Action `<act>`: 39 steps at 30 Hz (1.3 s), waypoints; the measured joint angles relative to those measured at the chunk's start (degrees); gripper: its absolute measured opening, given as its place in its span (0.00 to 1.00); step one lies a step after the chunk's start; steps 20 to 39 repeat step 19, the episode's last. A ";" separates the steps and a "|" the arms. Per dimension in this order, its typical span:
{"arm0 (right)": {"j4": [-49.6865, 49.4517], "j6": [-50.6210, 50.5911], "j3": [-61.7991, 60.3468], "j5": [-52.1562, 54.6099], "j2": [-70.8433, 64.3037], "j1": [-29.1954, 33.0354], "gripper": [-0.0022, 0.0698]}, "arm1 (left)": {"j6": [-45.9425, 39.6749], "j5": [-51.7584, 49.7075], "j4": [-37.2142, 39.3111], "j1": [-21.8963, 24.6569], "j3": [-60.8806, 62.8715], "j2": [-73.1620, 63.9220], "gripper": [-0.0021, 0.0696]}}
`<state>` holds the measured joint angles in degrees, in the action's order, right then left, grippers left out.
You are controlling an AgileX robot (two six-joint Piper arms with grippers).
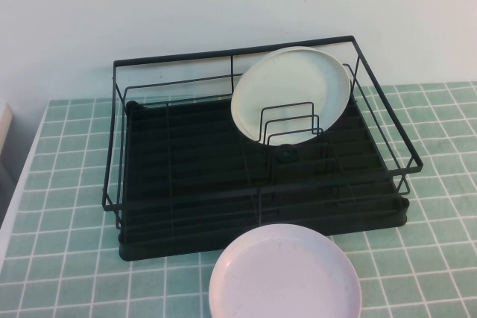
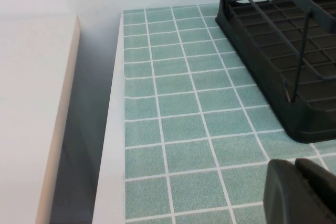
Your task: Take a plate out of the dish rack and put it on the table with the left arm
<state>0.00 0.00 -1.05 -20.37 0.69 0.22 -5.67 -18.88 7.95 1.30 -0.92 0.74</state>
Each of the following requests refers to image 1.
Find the pink round plate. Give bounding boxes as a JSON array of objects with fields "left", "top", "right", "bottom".
[{"left": 207, "top": 223, "right": 361, "bottom": 318}]

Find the black dish drying rack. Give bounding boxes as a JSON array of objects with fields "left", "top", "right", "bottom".
[{"left": 116, "top": 100, "right": 411, "bottom": 262}]

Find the cream round plate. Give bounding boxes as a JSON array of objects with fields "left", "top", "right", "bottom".
[
  {"left": 230, "top": 48, "right": 352, "bottom": 147},
  {"left": 282, "top": 45, "right": 354, "bottom": 86}
]

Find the green checked tablecloth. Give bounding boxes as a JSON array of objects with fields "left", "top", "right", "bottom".
[{"left": 0, "top": 81, "right": 477, "bottom": 318}]

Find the black wire dish rack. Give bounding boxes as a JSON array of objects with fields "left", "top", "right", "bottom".
[{"left": 100, "top": 34, "right": 424, "bottom": 233}]

